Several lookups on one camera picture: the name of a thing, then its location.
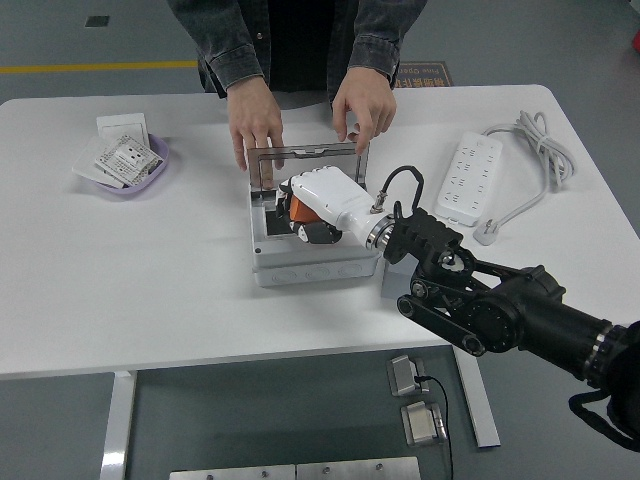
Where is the white socket panel with holes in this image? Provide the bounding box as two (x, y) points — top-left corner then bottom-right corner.
(94, 134), (164, 189)

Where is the person's left hand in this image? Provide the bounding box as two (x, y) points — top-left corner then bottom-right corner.
(331, 73), (399, 154)

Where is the plain white switch plate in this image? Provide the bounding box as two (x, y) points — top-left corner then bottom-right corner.
(95, 113), (151, 147)

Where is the purple plastic tray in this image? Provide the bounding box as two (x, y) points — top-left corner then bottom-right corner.
(82, 132), (171, 202)

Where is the steel base plate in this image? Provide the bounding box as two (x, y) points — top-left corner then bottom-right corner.
(295, 456), (421, 480)
(169, 466), (298, 480)

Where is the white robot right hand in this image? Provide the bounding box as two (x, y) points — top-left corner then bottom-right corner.
(272, 167), (389, 249)

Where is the white flat wall plate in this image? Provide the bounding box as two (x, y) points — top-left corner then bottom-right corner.
(71, 135), (126, 190)

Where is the white power cable with plug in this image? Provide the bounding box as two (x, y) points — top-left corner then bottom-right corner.
(472, 110), (576, 247)

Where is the brown floor sign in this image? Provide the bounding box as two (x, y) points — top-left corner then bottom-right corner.
(389, 61), (454, 90)

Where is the yellow floor tape line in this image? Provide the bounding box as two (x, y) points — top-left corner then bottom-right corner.
(0, 59), (199, 76)

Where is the black pedal cable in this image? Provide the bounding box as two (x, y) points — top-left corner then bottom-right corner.
(414, 374), (454, 480)

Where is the grey electrical box with lid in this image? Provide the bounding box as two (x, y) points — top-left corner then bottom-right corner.
(247, 142), (384, 288)

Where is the person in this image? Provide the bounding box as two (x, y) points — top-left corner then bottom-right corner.
(197, 0), (401, 97)

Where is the grey cube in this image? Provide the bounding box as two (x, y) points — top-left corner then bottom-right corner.
(380, 258), (417, 302)

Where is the orange cylinder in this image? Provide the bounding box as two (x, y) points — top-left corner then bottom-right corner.
(288, 194), (322, 224)

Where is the person's right hand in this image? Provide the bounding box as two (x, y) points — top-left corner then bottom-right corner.
(227, 78), (284, 191)

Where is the white power strip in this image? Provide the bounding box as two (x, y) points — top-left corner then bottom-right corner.
(433, 130), (504, 228)

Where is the metal foot pedal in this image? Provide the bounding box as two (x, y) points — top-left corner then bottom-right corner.
(399, 399), (449, 447)
(385, 353), (427, 399)

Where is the white table leg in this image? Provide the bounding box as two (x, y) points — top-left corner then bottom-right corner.
(453, 343), (501, 449)
(99, 370), (137, 480)

